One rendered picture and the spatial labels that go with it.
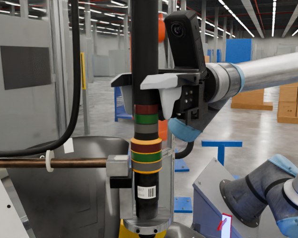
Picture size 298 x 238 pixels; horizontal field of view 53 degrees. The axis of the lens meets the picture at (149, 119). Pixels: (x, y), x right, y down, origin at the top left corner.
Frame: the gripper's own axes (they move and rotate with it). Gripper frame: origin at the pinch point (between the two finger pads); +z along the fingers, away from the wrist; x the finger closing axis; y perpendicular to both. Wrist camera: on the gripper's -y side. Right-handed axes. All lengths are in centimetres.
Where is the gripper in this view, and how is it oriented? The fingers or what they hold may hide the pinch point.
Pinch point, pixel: (131, 79)
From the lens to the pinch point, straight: 37.5
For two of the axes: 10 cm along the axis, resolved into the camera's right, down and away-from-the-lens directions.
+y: 0.0, 9.8, 2.0
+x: -8.2, -1.2, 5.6
